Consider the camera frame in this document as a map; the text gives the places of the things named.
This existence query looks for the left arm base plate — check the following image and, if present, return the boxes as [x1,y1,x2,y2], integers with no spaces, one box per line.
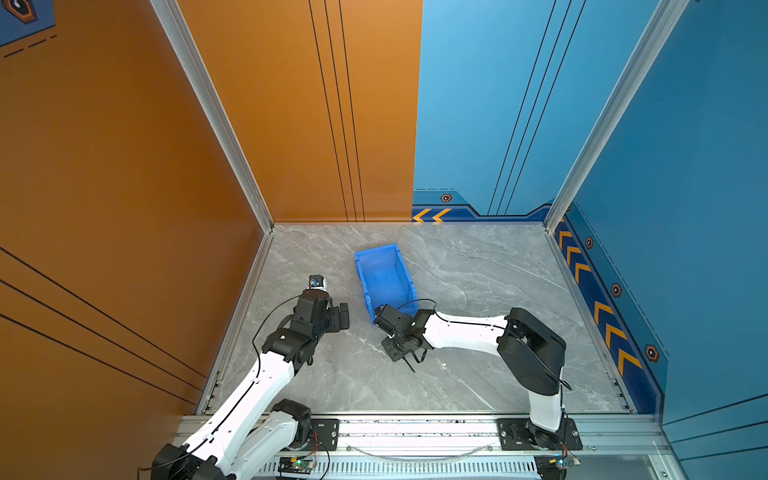
[286,417,340,452]

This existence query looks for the green circuit board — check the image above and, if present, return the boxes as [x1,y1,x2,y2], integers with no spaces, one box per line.
[277,457,316,478]

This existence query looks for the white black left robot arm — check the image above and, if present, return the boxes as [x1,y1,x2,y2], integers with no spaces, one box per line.
[145,275,350,479]

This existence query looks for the aluminium corner post right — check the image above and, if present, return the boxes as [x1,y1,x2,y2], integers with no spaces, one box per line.
[543,0,689,234]

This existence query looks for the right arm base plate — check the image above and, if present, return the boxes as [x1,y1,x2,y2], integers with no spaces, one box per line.
[496,416,583,451]

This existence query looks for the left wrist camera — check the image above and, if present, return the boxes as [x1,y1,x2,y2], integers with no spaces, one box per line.
[308,274,327,291]

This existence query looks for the aluminium corner post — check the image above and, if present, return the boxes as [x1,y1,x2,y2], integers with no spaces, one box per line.
[543,0,689,234]
[150,0,274,234]

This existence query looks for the aluminium corner post left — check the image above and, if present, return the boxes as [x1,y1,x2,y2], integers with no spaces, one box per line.
[150,0,274,234]

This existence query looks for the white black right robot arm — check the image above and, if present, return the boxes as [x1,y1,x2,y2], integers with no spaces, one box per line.
[373,304,569,434]

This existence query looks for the aluminium front rail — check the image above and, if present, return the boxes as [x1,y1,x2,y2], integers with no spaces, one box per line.
[173,412,685,480]

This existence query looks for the blue plastic bin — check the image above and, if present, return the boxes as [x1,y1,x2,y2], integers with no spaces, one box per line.
[354,244,418,321]

